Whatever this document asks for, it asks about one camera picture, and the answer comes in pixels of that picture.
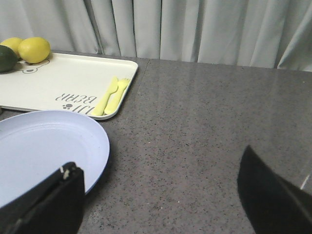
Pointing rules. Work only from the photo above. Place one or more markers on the green lime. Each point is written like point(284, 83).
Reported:
point(8, 59)

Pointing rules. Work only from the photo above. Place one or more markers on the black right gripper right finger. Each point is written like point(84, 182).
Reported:
point(272, 204)

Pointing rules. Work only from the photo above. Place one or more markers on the cream bear-print tray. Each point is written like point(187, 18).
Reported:
point(73, 83)

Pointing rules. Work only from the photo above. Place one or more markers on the yellow plastic knife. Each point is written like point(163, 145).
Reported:
point(99, 108)

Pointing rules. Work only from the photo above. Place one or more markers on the yellow lemon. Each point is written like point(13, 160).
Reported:
point(34, 50)
point(13, 43)

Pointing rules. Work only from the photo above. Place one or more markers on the light blue plate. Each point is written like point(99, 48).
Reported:
point(34, 145)

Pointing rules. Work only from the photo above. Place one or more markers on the grey-white curtain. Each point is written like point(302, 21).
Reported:
point(257, 33)

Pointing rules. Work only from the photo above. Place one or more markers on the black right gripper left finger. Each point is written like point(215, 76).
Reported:
point(54, 206)

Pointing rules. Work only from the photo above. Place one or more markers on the yellow plastic fork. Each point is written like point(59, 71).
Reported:
point(113, 104)

